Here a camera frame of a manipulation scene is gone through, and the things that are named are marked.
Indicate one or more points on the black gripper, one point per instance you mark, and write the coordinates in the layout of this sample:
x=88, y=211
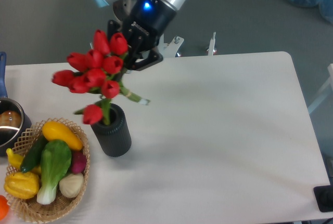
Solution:
x=148, y=19

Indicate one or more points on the red tulip bouquet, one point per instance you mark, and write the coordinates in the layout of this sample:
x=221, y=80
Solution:
x=99, y=71

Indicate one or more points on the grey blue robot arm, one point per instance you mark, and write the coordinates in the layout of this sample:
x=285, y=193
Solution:
x=175, y=4

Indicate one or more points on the dark grey ribbed vase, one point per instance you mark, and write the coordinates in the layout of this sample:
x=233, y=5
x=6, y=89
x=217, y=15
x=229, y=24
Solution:
x=114, y=139

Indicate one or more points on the yellow squash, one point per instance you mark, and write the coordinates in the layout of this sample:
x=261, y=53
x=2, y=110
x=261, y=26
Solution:
x=58, y=131

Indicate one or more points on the purple red radish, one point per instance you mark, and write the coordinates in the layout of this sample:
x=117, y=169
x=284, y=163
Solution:
x=78, y=162

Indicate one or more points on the green bok choy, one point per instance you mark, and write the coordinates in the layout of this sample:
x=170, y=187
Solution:
x=55, y=162

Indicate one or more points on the brown item in saucepan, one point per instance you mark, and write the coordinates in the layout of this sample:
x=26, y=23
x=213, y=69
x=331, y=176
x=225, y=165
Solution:
x=11, y=119

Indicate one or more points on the dark green cucumber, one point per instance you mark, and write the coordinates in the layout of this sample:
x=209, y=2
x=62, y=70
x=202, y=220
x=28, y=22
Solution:
x=33, y=156

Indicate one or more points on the white garlic bulb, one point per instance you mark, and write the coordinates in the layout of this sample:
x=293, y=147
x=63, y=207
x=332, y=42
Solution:
x=71, y=185

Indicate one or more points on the small yellow gourd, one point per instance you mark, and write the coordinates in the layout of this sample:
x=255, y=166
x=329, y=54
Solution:
x=15, y=161

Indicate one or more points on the yellow bell pepper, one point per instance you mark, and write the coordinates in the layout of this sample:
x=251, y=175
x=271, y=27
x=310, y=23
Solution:
x=22, y=185

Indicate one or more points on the woven wicker basket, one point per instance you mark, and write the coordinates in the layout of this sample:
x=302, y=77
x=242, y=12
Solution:
x=30, y=210

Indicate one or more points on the orange fruit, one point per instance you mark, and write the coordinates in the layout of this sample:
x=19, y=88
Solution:
x=4, y=207

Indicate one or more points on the black device at table edge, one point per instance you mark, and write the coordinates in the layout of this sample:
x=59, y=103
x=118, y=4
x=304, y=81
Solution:
x=323, y=195

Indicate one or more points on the blue handled saucepan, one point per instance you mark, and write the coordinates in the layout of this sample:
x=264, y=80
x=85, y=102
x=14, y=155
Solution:
x=9, y=135

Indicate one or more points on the white frame at right edge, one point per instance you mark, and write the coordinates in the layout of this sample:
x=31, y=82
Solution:
x=324, y=91

